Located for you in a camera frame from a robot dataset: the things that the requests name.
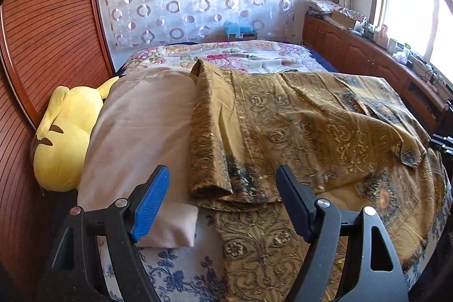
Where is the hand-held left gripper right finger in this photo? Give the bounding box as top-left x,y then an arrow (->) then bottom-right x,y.
276,166 -> 409,302

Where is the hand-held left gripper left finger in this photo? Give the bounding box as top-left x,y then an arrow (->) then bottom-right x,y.
42,165 -> 171,302

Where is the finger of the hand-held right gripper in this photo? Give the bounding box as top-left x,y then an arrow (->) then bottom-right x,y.
429,133 -> 453,155

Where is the golden patterned shirt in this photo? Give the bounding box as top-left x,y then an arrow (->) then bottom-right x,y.
189,59 -> 446,302

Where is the blue floral white sheet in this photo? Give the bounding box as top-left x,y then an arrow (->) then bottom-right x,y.
95,178 -> 453,302

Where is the beige pillow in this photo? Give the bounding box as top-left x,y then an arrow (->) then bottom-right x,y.
77,67 -> 199,249

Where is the yellow plush toy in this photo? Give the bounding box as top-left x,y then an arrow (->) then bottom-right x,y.
33,76 -> 120,192

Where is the wooden sideboard cabinet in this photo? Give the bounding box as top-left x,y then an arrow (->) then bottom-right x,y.
302,10 -> 450,133

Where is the window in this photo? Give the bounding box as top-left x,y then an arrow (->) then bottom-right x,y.
375,0 -> 453,76

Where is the navy bed sheet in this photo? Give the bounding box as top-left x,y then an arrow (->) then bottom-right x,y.
308,45 -> 338,73

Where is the cardboard box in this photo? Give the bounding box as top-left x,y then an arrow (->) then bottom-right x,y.
331,10 -> 357,30

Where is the pink floral blanket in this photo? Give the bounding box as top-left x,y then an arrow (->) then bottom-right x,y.
122,39 -> 328,77

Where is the floral cloth pile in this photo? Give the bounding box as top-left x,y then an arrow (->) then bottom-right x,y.
306,0 -> 369,23

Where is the light blue bundle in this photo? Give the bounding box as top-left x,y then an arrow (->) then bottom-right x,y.
223,21 -> 258,41

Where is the wooden headboard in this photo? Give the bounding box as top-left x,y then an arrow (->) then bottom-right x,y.
0,0 -> 117,302

